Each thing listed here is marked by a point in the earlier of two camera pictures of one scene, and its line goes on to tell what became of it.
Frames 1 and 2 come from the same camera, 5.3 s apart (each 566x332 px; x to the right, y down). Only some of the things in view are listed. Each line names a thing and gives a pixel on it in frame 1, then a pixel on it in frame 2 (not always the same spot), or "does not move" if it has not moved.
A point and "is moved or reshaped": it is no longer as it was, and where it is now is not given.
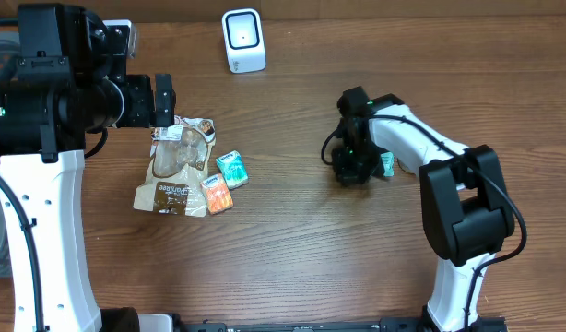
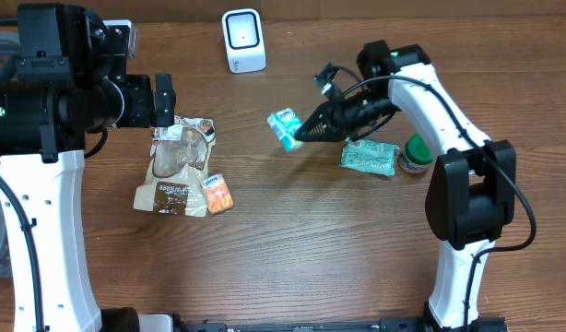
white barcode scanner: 243,39 does not move
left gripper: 163,100 does not move
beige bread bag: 180,157 does not move
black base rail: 477,324 does not move
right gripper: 349,174 → 339,124
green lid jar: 401,172 is moved or reshaped
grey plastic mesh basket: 4,64 does not move
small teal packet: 233,169 → 285,123
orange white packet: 217,193 does not move
